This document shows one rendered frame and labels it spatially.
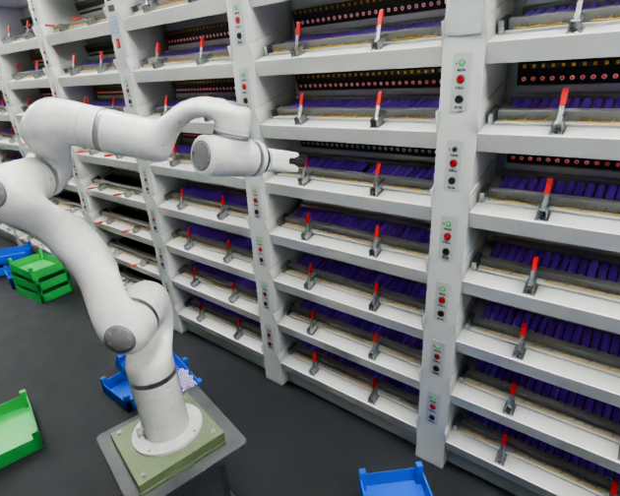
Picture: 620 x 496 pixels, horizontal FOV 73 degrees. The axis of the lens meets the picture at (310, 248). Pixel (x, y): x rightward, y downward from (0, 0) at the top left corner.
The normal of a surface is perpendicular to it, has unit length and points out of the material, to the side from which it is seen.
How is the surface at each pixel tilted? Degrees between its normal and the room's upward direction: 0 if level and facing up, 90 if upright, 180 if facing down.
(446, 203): 90
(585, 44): 107
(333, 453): 0
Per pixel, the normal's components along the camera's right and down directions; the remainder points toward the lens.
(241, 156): 0.79, 0.20
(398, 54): -0.57, 0.59
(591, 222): -0.22, -0.79
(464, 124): -0.62, 0.33
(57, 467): -0.04, -0.92
